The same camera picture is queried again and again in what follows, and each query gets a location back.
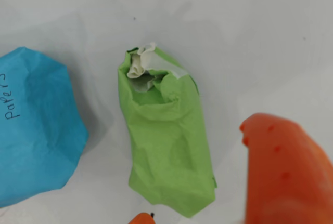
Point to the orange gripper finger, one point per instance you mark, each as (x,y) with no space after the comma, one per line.
(291,177)
(141,219)

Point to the blue paper bundle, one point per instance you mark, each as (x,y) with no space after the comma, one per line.
(39,130)

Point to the green paper bundle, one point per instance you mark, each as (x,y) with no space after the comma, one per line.
(166,143)

